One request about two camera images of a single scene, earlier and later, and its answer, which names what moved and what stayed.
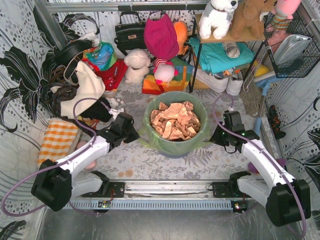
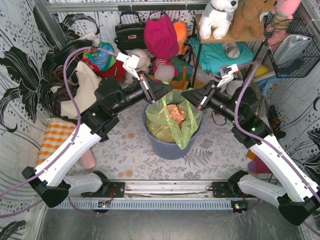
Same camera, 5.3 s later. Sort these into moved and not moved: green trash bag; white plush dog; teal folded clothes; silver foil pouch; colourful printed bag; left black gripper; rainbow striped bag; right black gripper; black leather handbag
Moved: left black gripper; green trash bag; right black gripper
Not moved: rainbow striped bag; teal folded clothes; black leather handbag; colourful printed bag; silver foil pouch; white plush dog
